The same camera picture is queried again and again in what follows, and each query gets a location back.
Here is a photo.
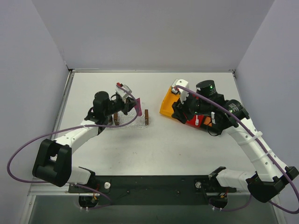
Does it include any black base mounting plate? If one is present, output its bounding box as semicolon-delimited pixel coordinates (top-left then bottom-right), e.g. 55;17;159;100
67;175;236;208

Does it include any red plastic bin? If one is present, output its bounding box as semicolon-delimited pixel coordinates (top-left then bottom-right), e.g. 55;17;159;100
185;115;204;128

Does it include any black plastic bin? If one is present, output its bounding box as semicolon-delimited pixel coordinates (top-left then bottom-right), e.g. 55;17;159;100
200;116;223;137

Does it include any pink toothpaste tube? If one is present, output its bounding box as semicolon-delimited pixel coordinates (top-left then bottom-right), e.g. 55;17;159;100
135;98;142;117

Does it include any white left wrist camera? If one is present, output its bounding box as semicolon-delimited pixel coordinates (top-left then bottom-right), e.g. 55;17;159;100
115;83;132;102

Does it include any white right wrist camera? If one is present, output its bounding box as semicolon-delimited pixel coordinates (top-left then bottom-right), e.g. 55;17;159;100
171;79;189;104

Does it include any brown wooden tray end block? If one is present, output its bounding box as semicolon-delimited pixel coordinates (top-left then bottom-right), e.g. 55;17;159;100
113;112;120;126

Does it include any orange toothpaste tube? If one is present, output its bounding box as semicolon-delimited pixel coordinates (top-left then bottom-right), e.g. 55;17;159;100
203;117;213;127

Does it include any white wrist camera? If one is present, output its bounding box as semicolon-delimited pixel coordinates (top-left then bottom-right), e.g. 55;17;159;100
115;83;132;102
171;79;189;104

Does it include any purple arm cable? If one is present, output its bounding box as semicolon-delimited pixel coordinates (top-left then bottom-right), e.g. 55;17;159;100
173;85;299;214
6;91;141;210

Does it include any yellow plastic bin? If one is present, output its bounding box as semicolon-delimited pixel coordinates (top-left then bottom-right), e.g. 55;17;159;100
159;79;180;118

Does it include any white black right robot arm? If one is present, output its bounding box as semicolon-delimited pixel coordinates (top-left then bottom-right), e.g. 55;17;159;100
171;79;299;203

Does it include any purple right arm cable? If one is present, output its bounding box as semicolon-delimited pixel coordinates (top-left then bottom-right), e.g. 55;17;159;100
173;85;299;214

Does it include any clear textured acrylic tray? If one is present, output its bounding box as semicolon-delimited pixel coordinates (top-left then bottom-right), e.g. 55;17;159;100
112;110;150;129

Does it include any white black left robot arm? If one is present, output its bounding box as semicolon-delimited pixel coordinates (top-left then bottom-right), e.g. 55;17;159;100
32;91;137;192

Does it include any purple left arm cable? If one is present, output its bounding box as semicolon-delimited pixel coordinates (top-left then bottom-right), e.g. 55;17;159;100
6;91;141;210

